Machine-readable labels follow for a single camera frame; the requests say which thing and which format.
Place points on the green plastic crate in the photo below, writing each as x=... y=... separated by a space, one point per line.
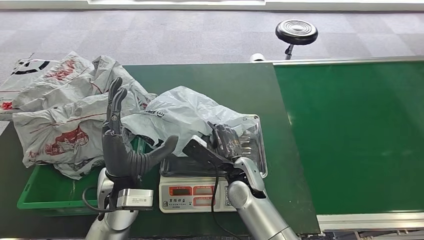
x=43 y=195

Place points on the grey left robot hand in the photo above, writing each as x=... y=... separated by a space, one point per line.
x=116 y=152

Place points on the black-backed right wrist camera box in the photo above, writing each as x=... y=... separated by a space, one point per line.
x=202 y=152

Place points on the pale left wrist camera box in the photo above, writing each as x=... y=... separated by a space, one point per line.
x=134 y=198

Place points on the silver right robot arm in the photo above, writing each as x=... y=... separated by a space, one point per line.
x=258 y=212

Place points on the pale grey parcel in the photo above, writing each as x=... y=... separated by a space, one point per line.
x=185 y=109

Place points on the grey parcel, small red print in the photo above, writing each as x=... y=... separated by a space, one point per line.
x=66 y=86

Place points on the black round stool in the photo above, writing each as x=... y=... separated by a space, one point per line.
x=296 y=31

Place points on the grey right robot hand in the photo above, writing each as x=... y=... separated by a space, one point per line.
x=228 y=142

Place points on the white scale with steel tray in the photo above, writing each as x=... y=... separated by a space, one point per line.
x=185 y=195

